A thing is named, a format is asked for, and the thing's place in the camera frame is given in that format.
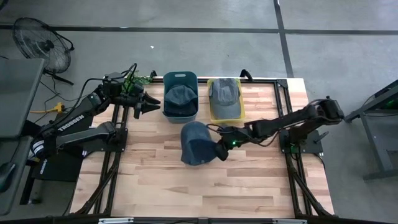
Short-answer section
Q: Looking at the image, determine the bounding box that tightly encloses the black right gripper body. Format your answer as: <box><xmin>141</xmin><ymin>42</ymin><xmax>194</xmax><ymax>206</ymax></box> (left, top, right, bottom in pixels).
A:
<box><xmin>215</xmin><ymin>125</ymin><xmax>250</xmax><ymax>162</ymax></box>

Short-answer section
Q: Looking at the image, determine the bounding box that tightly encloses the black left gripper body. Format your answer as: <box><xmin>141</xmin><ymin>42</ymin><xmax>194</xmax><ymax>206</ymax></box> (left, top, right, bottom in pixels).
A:
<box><xmin>123</xmin><ymin>81</ymin><xmax>146</xmax><ymax>119</ymax></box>

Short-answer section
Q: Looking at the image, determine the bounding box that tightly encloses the dark teal cap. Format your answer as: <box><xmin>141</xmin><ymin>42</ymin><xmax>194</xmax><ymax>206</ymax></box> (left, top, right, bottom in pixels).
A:
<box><xmin>164</xmin><ymin>84</ymin><xmax>198</xmax><ymax>118</ymax></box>

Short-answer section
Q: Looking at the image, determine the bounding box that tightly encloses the dark blue denim cap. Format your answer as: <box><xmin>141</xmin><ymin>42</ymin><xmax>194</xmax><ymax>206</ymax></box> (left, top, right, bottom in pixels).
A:
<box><xmin>180</xmin><ymin>121</ymin><xmax>219</xmax><ymax>166</ymax></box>

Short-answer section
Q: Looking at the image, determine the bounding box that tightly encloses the grey cap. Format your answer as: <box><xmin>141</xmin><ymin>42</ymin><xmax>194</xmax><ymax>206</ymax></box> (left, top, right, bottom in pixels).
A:
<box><xmin>208</xmin><ymin>78</ymin><xmax>243</xmax><ymax>121</ymax></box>

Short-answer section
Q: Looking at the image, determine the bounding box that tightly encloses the yellow translucent plastic bin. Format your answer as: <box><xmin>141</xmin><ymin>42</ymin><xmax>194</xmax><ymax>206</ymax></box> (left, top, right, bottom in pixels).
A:
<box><xmin>206</xmin><ymin>77</ymin><xmax>246</xmax><ymax>124</ymax></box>

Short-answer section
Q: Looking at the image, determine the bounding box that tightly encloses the green plant in white pot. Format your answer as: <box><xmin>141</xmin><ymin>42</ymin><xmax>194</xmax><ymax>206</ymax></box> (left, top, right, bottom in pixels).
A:
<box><xmin>123</xmin><ymin>70</ymin><xmax>153</xmax><ymax>94</ymax></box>

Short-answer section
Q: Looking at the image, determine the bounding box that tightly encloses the teal plastic basket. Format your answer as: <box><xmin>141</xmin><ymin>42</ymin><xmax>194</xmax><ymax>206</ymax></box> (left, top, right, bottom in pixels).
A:
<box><xmin>162</xmin><ymin>71</ymin><xmax>200</xmax><ymax>124</ymax></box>

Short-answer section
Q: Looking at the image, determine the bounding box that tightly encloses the black Trossen controller box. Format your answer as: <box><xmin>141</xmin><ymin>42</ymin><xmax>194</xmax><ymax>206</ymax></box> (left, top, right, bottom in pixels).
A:
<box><xmin>30</xmin><ymin>152</ymin><xmax>85</xmax><ymax>183</ymax></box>

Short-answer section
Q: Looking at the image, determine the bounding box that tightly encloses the black floor fan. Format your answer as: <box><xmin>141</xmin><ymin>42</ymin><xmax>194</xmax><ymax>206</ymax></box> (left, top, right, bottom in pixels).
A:
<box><xmin>12</xmin><ymin>17</ymin><xmax>75</xmax><ymax>86</ymax></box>

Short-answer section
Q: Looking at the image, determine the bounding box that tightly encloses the grey desk top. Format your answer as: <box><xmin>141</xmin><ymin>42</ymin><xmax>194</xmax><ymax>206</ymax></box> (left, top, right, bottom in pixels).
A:
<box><xmin>0</xmin><ymin>58</ymin><xmax>46</xmax><ymax>139</ymax></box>

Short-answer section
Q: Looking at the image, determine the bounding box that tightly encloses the grey desk panel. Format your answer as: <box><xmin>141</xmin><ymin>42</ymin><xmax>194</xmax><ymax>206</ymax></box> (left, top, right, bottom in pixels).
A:
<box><xmin>0</xmin><ymin>135</ymin><xmax>34</xmax><ymax>217</ymax></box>

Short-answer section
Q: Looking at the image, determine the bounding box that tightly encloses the grey metal table stand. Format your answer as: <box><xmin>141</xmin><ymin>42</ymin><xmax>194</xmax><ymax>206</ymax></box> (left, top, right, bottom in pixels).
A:
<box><xmin>343</xmin><ymin>79</ymin><xmax>398</xmax><ymax>181</ymax></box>

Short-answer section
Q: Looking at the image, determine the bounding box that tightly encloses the black computer mouse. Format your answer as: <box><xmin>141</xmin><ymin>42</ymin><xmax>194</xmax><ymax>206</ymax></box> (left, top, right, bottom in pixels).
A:
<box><xmin>0</xmin><ymin>161</ymin><xmax>16</xmax><ymax>194</ymax></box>

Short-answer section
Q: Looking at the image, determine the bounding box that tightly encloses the black aluminium table frame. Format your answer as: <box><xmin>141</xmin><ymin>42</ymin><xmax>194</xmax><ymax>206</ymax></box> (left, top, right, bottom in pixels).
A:
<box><xmin>74</xmin><ymin>76</ymin><xmax>335</xmax><ymax>217</ymax></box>

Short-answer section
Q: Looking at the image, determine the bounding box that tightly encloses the yellow plug cord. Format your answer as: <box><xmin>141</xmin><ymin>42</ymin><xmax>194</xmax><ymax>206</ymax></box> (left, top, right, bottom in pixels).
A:
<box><xmin>29</xmin><ymin>101</ymin><xmax>65</xmax><ymax>114</ymax></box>

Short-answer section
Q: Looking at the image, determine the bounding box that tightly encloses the black frame bar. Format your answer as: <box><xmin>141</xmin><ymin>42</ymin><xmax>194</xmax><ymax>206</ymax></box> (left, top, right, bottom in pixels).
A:
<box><xmin>0</xmin><ymin>214</ymin><xmax>398</xmax><ymax>224</ymax></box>

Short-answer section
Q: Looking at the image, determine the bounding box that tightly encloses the silver bracket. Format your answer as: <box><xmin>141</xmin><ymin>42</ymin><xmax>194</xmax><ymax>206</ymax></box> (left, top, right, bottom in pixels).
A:
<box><xmin>98</xmin><ymin>217</ymin><xmax>135</xmax><ymax>224</ymax></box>
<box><xmin>272</xmin><ymin>218</ymin><xmax>308</xmax><ymax>224</ymax></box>

